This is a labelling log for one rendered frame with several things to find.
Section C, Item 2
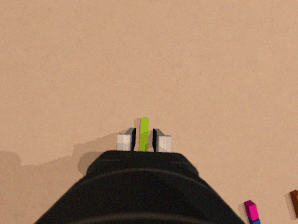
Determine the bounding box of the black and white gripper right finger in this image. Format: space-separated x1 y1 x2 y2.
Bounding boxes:
152 129 172 152

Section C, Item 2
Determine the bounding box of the magenta rod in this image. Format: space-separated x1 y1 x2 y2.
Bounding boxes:
244 200 259 221

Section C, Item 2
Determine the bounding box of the orange rod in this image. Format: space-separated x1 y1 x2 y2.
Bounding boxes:
290 190 298 218

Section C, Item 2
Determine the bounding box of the small blue cube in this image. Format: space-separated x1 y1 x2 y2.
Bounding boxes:
248 217 261 224

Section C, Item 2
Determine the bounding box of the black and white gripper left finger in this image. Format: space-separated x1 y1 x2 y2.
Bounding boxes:
116 128 136 151

